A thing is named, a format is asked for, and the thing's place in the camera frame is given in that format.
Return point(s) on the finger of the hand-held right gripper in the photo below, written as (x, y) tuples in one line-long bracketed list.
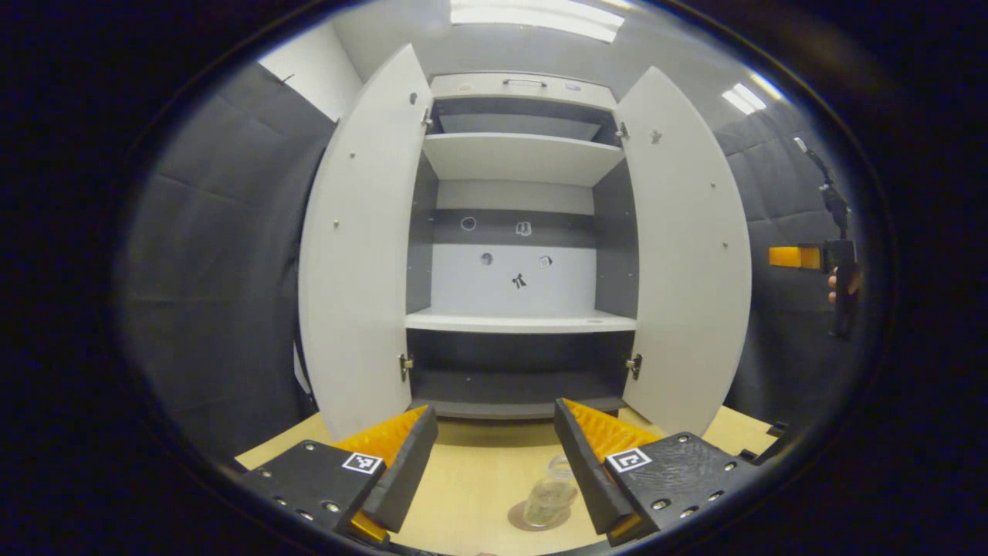
[(787, 257)]

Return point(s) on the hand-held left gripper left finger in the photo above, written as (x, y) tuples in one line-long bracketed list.
[(409, 471)]

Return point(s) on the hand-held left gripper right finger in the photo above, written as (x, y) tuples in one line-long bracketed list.
[(590, 475)]

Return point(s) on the clear plastic bottle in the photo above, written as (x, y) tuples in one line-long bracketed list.
[(549, 498)]

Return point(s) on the round brown coaster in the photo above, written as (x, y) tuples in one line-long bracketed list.
[(519, 519)]

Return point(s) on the grey cabinet door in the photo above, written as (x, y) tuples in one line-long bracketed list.
[(355, 270), (687, 270)]

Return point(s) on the grey cabinet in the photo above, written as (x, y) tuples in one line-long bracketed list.
[(513, 286)]

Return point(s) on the metal door hinge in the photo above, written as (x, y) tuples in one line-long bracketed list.
[(427, 116), (621, 130), (634, 364), (405, 364)]

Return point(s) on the grey cabinet shelf board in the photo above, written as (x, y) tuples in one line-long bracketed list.
[(521, 158), (521, 320)]

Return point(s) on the black jointed rod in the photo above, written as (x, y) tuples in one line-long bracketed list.
[(822, 177)]

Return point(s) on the dark quilted curtain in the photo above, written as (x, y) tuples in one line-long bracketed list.
[(787, 347), (208, 270)]

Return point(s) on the small ceiling light panel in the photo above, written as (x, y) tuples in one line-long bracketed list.
[(745, 96)]

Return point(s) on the large ceiling light panel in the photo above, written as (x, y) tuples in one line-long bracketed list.
[(536, 15)]

